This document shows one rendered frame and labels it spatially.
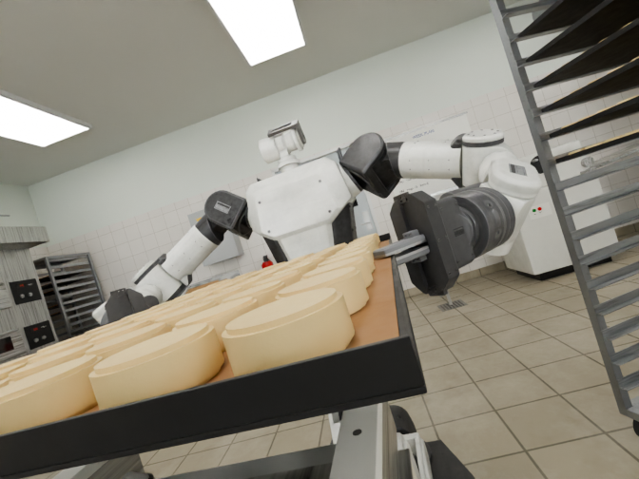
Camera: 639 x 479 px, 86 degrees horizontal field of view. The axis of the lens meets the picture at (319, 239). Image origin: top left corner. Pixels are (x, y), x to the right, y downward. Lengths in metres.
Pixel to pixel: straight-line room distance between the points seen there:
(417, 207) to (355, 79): 4.40
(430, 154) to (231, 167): 4.07
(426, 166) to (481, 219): 0.41
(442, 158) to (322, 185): 0.28
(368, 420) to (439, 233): 0.22
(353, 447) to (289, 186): 0.68
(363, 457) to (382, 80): 4.64
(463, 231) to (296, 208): 0.50
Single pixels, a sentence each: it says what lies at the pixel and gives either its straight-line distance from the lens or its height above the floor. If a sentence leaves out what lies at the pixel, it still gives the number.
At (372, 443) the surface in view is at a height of 0.90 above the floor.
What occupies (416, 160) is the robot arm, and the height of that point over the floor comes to 1.15.
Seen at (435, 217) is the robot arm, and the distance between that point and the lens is 0.41.
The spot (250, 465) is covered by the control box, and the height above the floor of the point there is 0.84.
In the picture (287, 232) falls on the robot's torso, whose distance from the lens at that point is 0.86.
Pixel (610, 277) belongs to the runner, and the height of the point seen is 0.60.
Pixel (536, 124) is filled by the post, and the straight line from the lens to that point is 1.47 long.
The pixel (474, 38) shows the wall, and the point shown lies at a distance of 5.14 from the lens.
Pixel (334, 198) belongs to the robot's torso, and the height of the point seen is 1.12.
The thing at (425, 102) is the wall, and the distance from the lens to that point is 4.73.
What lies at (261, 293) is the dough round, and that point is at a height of 1.02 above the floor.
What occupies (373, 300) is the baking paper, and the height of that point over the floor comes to 1.00.
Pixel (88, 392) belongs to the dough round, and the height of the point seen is 1.01.
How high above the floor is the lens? 1.04
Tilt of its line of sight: level
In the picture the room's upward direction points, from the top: 18 degrees counter-clockwise
